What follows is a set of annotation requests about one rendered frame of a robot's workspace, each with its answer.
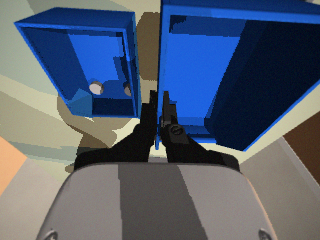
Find grey metal disc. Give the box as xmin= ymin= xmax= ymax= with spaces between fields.
xmin=89 ymin=81 xmax=104 ymax=95
xmin=124 ymin=83 xmax=132 ymax=96

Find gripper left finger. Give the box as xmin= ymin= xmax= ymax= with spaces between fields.
xmin=73 ymin=90 xmax=158 ymax=171

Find blue bin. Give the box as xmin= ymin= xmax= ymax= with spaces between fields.
xmin=155 ymin=0 xmax=320 ymax=152
xmin=13 ymin=7 xmax=142 ymax=119

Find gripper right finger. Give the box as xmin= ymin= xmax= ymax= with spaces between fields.
xmin=160 ymin=91 xmax=240 ymax=171

